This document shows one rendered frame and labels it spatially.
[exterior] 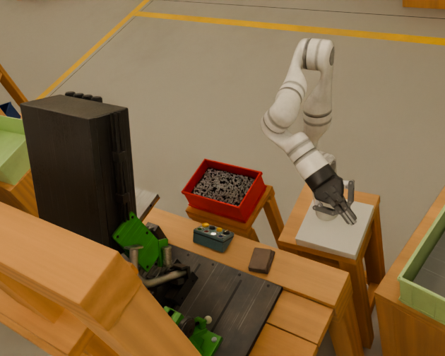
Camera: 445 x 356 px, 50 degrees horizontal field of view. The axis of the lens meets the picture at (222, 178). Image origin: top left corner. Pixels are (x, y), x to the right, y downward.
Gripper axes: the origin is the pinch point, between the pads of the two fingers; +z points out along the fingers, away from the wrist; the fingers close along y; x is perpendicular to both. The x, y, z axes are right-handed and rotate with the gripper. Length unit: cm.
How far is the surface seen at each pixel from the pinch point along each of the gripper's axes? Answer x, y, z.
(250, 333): 27, -59, 16
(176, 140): 220, -132, -112
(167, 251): 28, -69, -24
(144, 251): 21, -73, -28
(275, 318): 34, -51, 18
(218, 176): 80, -58, -43
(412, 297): 46, -10, 36
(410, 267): 47, -5, 28
